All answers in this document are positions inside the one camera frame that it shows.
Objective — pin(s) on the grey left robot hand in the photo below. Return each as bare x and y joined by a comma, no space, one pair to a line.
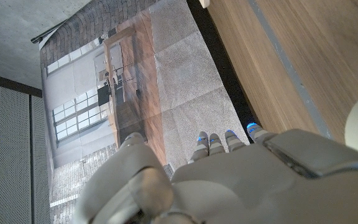
259,186

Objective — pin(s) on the printed room backdrop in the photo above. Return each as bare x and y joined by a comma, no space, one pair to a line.
179,77

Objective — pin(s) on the black backdrop crossbar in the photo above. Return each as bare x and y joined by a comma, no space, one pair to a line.
47,35

